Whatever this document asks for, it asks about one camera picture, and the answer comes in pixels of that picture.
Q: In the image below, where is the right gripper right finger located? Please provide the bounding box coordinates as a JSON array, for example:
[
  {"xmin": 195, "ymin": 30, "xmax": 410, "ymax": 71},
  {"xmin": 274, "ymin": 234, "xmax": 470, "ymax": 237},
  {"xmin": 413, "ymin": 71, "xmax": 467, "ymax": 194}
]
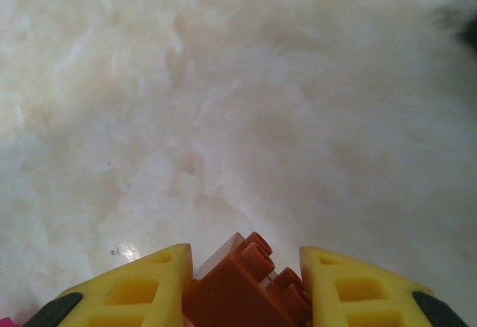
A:
[{"xmin": 300, "ymin": 245, "xmax": 469, "ymax": 327}]

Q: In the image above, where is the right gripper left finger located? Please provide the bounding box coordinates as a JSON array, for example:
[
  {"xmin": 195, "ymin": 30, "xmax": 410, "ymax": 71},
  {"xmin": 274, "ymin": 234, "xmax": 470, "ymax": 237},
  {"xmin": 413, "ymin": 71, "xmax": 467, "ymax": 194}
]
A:
[{"xmin": 22, "ymin": 244, "xmax": 195, "ymax": 327}]

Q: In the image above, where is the brown lego brick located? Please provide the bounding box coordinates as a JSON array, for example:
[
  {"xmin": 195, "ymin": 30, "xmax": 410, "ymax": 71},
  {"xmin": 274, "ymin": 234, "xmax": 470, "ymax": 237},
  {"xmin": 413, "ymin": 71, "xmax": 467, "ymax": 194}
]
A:
[{"xmin": 181, "ymin": 231, "xmax": 313, "ymax": 327}]

